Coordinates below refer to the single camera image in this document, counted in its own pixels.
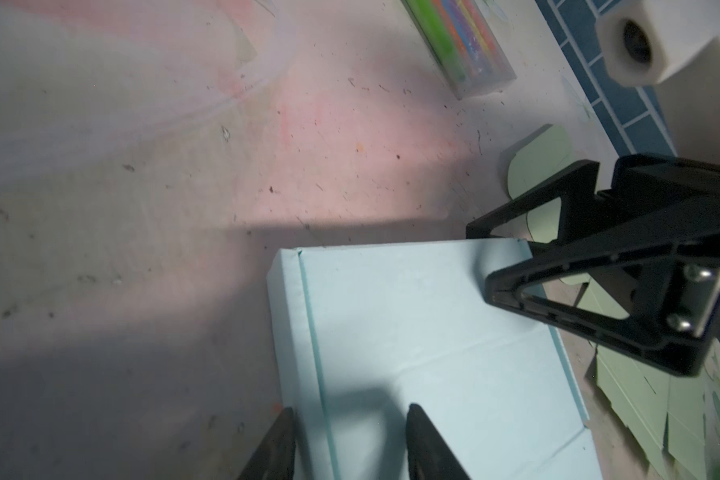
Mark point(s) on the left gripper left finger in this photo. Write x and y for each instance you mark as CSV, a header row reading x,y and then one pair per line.
x,y
274,458

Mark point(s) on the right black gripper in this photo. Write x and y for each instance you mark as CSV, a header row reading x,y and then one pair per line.
x,y
654,294

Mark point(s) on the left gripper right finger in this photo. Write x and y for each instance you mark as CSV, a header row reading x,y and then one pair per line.
x,y
429,456

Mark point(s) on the light blue paper box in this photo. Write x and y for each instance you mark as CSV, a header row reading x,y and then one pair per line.
x,y
362,332

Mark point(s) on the light green flat paper box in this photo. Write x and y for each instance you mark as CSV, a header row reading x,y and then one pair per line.
x,y
674,419

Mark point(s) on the pack of coloured markers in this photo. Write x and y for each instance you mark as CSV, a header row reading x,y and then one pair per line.
x,y
463,46

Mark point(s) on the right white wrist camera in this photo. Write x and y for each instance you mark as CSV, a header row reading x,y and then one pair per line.
x,y
673,47

